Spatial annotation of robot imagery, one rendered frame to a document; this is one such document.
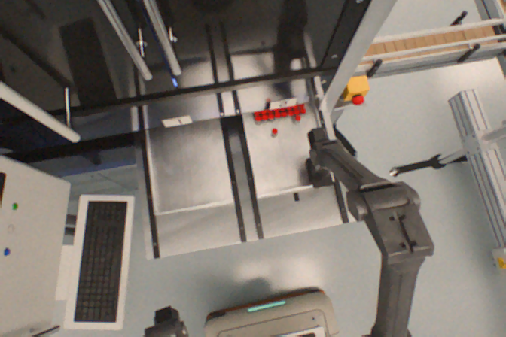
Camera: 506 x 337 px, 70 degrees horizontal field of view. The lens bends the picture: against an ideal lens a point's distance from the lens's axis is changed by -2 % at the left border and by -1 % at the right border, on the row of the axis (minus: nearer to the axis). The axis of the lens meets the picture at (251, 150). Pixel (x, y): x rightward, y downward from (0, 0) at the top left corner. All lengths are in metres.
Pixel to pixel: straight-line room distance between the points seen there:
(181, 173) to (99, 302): 0.50
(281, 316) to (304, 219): 0.72
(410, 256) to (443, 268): 1.74
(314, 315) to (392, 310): 1.15
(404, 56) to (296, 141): 0.51
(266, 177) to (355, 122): 1.18
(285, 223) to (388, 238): 0.65
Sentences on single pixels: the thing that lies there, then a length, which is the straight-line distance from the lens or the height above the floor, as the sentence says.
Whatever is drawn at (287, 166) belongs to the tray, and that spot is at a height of 0.88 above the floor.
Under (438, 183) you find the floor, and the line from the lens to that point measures 2.42.
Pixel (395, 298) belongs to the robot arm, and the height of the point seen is 1.44.
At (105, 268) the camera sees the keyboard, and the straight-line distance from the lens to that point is 1.38.
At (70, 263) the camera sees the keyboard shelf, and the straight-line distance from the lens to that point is 1.45.
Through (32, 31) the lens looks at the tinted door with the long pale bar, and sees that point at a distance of 0.77.
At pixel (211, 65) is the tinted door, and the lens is 0.89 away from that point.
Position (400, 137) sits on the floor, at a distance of 2.39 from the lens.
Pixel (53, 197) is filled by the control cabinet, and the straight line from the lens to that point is 1.36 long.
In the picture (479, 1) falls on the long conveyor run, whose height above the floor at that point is 0.87.
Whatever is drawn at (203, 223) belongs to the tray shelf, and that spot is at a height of 0.88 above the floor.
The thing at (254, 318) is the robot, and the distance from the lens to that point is 1.86.
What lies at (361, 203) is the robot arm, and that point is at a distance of 0.65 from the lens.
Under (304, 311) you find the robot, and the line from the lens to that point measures 1.87.
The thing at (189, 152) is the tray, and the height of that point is 0.88.
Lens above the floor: 2.11
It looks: 75 degrees down
